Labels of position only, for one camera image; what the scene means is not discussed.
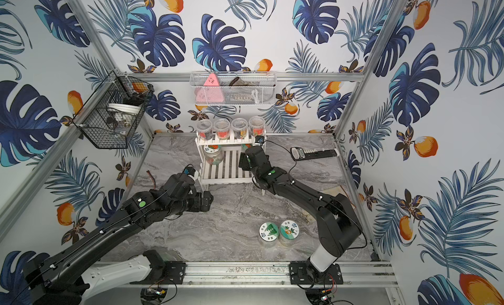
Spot white slatted wooden shelf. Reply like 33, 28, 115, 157
195, 129, 255, 190

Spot clear seed container red label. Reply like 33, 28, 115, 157
249, 116, 265, 137

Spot clear seed container dark seeds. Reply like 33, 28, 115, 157
231, 118, 248, 139

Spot jar with tomato lid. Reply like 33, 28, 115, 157
203, 145, 224, 165

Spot clear seed container front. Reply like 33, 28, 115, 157
213, 118, 230, 140

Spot jar with green tree lid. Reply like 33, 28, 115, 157
259, 222, 280, 248

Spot jar with pineapple lid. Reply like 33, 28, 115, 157
279, 220, 301, 247

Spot jar with strawberry lid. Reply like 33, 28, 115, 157
241, 144, 253, 152

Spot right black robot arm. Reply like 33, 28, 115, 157
239, 146, 364, 273

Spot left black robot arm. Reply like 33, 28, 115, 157
23, 172, 213, 304

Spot pink triangular packet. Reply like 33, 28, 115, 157
195, 73, 224, 104

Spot white bowl in basket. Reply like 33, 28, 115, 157
107, 104, 140, 116

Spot aluminium mounting rail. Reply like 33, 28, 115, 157
78, 260, 398, 289

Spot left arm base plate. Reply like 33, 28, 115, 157
134, 250, 187, 285

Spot white mesh wall basket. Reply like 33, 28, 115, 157
190, 71, 277, 106

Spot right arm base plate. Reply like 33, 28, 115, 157
288, 261, 343, 285

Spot black wire basket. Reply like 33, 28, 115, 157
72, 71, 154, 149

